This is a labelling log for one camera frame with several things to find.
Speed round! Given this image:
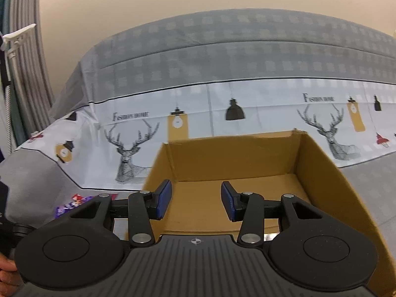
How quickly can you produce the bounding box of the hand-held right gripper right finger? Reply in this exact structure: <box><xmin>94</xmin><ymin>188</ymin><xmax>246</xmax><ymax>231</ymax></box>
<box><xmin>221</xmin><ymin>181</ymin><xmax>322</xmax><ymax>247</ymax></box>

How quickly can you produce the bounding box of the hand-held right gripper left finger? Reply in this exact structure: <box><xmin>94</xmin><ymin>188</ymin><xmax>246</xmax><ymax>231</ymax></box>
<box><xmin>70</xmin><ymin>179</ymin><xmax>173</xmax><ymax>248</ymax></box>

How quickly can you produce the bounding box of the brown cardboard box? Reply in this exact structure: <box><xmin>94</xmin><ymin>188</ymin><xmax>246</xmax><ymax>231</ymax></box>
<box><xmin>113</xmin><ymin>129</ymin><xmax>395</xmax><ymax>297</ymax></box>

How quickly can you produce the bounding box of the purple snack packet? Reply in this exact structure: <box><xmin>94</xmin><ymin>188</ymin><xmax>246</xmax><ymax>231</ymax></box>
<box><xmin>54</xmin><ymin>193</ymin><xmax>119</xmax><ymax>220</ymax></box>

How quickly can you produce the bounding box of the person's left hand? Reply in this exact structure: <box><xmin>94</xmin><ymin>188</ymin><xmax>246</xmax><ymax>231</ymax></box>
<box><xmin>0</xmin><ymin>253</ymin><xmax>25</xmax><ymax>296</ymax></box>

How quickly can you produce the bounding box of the grey checked quilt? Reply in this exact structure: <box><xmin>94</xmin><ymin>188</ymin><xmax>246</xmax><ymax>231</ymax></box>
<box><xmin>49</xmin><ymin>8</ymin><xmax>396</xmax><ymax>121</ymax></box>

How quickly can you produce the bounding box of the grey striped curtain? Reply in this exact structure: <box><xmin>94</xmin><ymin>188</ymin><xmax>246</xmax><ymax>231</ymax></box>
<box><xmin>0</xmin><ymin>0</ymin><xmax>55</xmax><ymax>153</ymax></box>

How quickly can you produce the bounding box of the white clothes rack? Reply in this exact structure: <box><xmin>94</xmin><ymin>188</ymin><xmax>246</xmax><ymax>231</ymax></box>
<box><xmin>1</xmin><ymin>24</ymin><xmax>37</xmax><ymax>150</ymax></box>

